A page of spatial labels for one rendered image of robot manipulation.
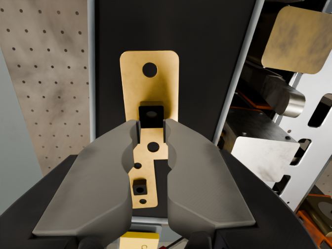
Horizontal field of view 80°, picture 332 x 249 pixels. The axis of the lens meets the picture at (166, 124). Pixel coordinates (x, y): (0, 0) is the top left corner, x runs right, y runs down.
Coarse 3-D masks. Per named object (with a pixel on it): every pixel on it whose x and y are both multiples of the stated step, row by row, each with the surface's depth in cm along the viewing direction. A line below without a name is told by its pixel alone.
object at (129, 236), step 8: (128, 232) 31; (136, 232) 31; (144, 232) 32; (120, 240) 31; (128, 240) 31; (136, 240) 31; (144, 240) 31; (152, 240) 31; (120, 248) 31; (128, 248) 31; (136, 248) 32; (144, 248) 32; (152, 248) 32
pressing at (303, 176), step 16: (288, 80) 37; (304, 80) 37; (320, 80) 37; (320, 96) 38; (272, 112) 40; (304, 112) 40; (288, 128) 41; (304, 128) 42; (320, 128) 42; (320, 144) 44; (304, 160) 46; (320, 160) 46; (304, 176) 48; (288, 192) 50; (304, 192) 51
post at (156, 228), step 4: (132, 224) 32; (136, 224) 32; (140, 224) 32; (144, 224) 32; (148, 224) 32; (152, 224) 32; (156, 224) 32; (160, 224) 33; (132, 228) 32; (136, 228) 32; (140, 228) 32; (144, 228) 32; (148, 228) 33; (152, 228) 33; (156, 228) 33; (160, 228) 33; (148, 232) 33; (152, 232) 33; (156, 232) 33; (160, 232) 33
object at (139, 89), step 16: (128, 64) 13; (144, 64) 13; (160, 64) 13; (176, 64) 13; (128, 80) 13; (144, 80) 13; (160, 80) 13; (176, 80) 14; (128, 96) 14; (144, 96) 14; (160, 96) 14; (176, 96) 14; (128, 112) 14; (144, 112) 13; (160, 112) 14; (176, 112) 15; (144, 128) 15; (160, 128) 15; (144, 144) 16; (160, 144) 16
